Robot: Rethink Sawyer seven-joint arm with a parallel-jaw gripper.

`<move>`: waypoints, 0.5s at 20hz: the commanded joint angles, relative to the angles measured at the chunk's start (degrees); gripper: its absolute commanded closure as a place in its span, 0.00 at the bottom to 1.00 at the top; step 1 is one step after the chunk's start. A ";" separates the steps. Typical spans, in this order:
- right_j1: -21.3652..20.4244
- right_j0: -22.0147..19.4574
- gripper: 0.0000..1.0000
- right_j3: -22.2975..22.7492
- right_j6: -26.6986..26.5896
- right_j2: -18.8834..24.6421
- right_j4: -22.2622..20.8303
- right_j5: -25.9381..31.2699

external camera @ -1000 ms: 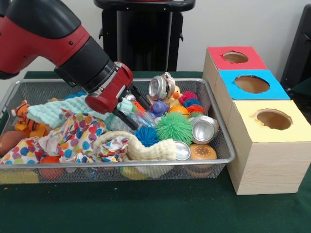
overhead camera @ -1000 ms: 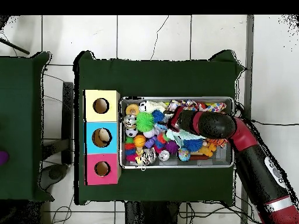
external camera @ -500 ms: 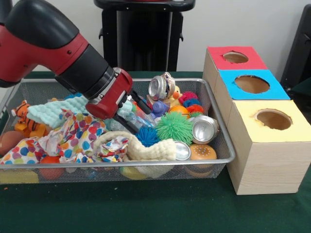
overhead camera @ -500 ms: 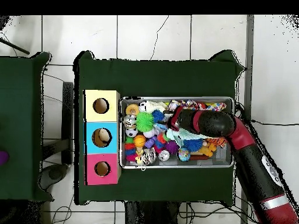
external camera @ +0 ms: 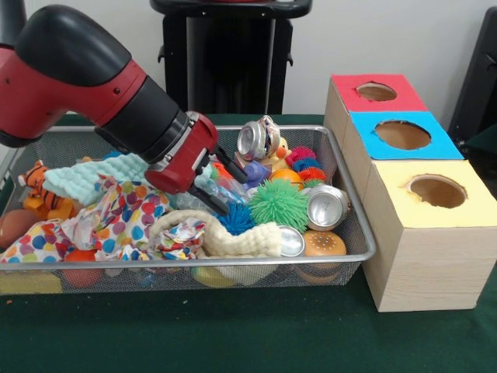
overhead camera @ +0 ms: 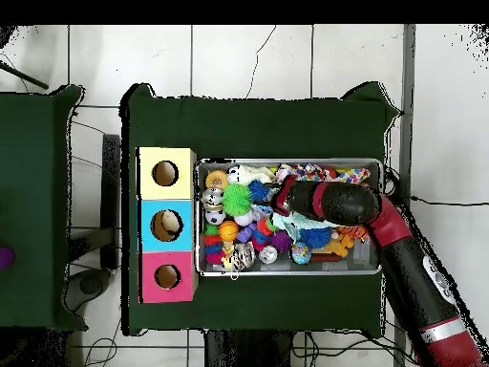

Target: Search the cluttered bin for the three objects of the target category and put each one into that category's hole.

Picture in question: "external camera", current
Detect shallow wire mesh bin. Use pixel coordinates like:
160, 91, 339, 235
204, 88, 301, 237
0, 124, 377, 295

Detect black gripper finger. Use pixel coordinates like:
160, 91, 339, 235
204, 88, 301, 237
194, 186, 231, 217
211, 146, 249, 185

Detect clear crumpled plastic bottle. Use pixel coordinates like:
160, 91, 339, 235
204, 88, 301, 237
175, 186, 210, 212

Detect black upright panel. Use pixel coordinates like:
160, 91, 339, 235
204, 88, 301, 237
449, 6, 497, 156

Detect cream knitted cloth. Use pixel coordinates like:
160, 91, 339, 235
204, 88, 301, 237
148, 208, 283, 259

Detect dark green side table cloth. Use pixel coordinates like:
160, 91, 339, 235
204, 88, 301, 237
464, 123, 497, 156

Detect toy burger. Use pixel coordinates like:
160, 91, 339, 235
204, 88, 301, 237
301, 229, 348, 261

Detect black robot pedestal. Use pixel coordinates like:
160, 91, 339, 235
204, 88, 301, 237
150, 0, 313, 116

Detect green spiky rubber ball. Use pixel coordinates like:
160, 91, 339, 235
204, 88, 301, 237
248, 179, 310, 232

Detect smooth silver can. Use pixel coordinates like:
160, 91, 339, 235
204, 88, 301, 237
305, 184, 351, 232

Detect brown toy football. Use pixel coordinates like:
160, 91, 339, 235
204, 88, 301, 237
0, 208, 40, 251

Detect polka dot colourful cloth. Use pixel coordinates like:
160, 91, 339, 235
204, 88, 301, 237
0, 177, 207, 265

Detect mint green fuzzy cloth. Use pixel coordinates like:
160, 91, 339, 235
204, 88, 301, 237
43, 153, 156, 207

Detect small orange basketball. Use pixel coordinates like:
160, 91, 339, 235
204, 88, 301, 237
270, 167, 305, 190

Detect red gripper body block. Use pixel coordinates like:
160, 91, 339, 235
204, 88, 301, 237
145, 113, 220, 193

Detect crushed silver can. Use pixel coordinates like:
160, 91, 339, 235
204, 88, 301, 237
237, 115, 282, 162

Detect blue spiky rubber ball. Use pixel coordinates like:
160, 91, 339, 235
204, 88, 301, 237
217, 204, 257, 236

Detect wooden box with three holes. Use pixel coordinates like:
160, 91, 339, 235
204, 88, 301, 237
322, 74, 497, 313

